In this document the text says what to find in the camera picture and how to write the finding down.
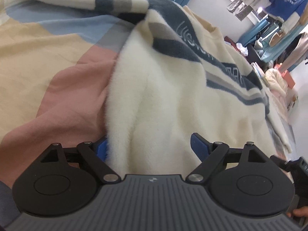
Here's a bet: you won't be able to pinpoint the cream pile of bedding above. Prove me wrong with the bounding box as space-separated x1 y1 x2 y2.
265 68 289 123

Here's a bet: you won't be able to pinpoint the striped hanging garment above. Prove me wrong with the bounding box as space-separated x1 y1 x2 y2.
227 0 253 21

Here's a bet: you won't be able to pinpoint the cream fleece sweater blue stripes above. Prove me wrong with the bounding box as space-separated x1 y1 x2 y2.
18 0 293 175

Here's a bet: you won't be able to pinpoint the pink hanging coat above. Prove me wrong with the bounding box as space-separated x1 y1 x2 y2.
279 32 307 73

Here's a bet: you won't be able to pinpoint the orange cardboard box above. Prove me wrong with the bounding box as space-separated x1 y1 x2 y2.
274 64 295 89

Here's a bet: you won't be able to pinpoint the blue white varsity jacket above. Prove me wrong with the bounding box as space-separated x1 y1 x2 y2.
264 0 307 23

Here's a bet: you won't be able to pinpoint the patchwork pastel quilt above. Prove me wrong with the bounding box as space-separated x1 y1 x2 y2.
0 0 225 226

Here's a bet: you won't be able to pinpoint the person's right hand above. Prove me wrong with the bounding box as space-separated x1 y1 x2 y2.
287 206 308 218

